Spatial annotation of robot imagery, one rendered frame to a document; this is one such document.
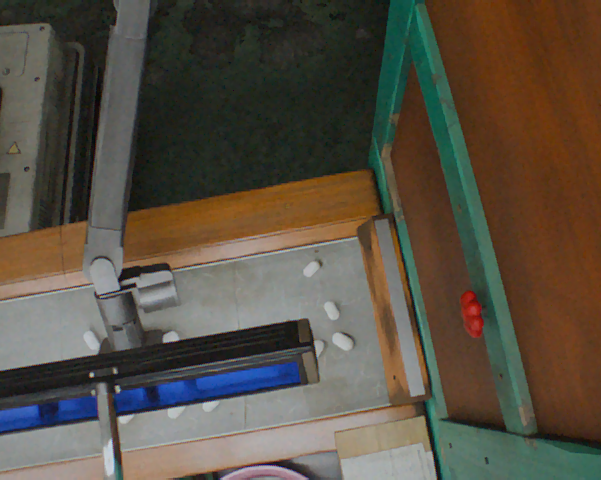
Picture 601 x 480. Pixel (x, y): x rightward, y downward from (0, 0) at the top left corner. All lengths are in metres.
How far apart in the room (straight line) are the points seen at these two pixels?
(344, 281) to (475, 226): 0.54
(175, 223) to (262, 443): 0.41
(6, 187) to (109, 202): 0.73
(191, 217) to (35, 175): 0.60
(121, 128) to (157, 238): 0.29
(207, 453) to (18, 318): 0.43
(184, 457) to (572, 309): 0.76
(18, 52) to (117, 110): 0.92
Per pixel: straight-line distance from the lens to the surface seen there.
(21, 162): 1.61
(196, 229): 1.08
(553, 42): 0.38
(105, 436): 0.70
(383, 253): 0.95
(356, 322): 1.05
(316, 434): 1.01
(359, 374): 1.04
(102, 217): 0.90
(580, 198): 0.38
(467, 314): 0.55
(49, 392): 0.74
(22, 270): 1.18
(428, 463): 1.02
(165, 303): 0.95
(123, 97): 0.87
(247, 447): 1.02
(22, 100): 1.69
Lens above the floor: 1.78
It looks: 75 degrees down
